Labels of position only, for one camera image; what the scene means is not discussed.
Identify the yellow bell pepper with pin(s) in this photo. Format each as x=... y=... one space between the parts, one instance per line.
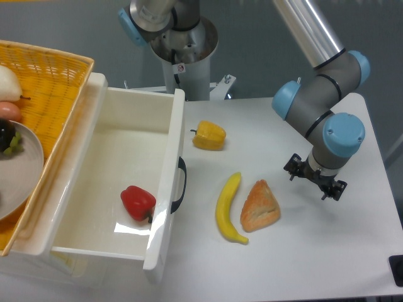
x=209 y=136

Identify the white drawer cabinet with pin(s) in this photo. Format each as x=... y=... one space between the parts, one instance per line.
x=31 y=253

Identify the black corner object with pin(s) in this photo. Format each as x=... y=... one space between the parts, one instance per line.
x=396 y=265

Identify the grey plate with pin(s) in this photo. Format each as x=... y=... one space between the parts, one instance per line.
x=21 y=172

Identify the dark purple grapes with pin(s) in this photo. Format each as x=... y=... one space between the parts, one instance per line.
x=10 y=139

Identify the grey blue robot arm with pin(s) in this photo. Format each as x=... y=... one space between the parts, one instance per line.
x=335 y=137

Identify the yellow banana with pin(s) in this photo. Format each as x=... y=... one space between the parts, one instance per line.
x=223 y=207

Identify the white top drawer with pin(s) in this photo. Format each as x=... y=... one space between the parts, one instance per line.
x=137 y=141

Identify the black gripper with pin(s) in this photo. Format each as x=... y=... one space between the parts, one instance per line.
x=295 y=167

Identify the yellow wicker basket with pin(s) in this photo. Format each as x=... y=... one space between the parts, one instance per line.
x=54 y=80

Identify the red bell pepper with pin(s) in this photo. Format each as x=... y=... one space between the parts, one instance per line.
x=138 y=203

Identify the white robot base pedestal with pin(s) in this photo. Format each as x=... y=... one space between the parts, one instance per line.
x=185 y=59

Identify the triangular puff pastry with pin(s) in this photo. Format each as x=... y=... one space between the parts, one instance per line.
x=260 y=209

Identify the white pear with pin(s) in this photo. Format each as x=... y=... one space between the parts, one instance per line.
x=11 y=90

